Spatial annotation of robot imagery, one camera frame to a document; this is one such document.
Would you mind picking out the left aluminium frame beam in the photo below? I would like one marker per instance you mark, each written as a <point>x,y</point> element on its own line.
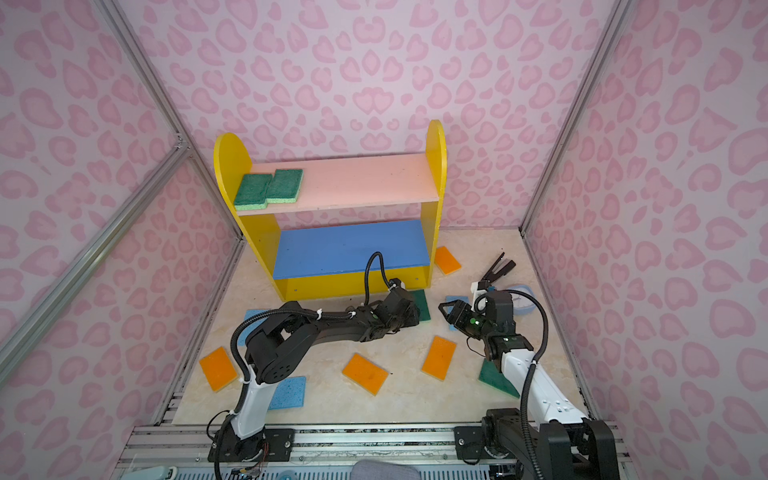
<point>39,320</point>

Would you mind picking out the yellow shelf with coloured boards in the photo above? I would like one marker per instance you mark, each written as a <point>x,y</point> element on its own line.
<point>324,262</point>

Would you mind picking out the blue sponge right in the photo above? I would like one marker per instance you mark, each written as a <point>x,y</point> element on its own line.
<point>452,298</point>

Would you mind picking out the black clip tool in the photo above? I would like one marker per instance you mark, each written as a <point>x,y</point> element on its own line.
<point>500,268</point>

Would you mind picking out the green sponge near right arm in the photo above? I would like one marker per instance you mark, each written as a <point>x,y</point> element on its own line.
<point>492,377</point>

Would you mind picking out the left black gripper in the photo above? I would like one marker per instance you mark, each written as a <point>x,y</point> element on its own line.
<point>414,316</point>

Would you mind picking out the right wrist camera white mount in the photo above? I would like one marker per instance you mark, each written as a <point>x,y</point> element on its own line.
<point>479,291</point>

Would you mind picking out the small blue white clock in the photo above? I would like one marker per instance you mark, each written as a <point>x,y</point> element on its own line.
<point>521,300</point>

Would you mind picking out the orange sponge beside shelf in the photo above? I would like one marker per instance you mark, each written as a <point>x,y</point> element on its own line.
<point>446,261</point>

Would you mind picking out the orange sponge right centre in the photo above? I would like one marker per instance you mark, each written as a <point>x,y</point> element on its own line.
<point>439,358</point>

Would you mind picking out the blue sponge front left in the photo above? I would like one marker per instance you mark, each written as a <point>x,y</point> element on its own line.
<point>289,394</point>

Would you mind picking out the green sponge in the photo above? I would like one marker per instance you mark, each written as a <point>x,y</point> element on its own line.
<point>285,186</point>
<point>422,305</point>
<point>252,192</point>

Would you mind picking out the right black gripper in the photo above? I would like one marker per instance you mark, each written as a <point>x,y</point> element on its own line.
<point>459,315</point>

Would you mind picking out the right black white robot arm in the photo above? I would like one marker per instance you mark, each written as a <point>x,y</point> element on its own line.
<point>528,384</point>

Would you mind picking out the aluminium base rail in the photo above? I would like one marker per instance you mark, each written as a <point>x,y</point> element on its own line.
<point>329,451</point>

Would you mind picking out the orange sponge left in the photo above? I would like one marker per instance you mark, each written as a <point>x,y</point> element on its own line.
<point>218,369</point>

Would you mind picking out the right aluminium frame post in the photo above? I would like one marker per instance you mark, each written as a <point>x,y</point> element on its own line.
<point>617,20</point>

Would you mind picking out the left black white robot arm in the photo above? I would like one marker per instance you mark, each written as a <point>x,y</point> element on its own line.
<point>269,346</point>

